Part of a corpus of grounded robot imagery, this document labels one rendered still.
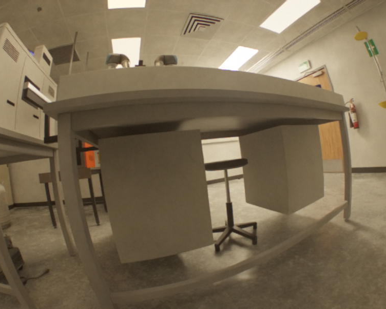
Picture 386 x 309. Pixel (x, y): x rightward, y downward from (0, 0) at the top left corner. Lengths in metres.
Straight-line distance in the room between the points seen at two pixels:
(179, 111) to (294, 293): 0.93
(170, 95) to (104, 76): 0.23
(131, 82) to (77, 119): 0.22
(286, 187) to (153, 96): 1.01
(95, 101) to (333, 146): 3.85
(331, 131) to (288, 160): 2.76
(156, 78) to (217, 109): 0.25
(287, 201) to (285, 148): 0.36
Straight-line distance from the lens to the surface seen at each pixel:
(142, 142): 0.83
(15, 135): 1.02
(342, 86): 3.84
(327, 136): 3.99
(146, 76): 0.61
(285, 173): 1.24
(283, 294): 0.93
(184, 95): 0.59
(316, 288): 0.97
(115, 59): 1.85
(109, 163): 0.83
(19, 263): 1.63
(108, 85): 0.60
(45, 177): 2.37
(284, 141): 1.23
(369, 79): 3.68
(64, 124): 0.63
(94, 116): 0.61
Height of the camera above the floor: 0.67
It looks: 1 degrees up
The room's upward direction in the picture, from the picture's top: 7 degrees counter-clockwise
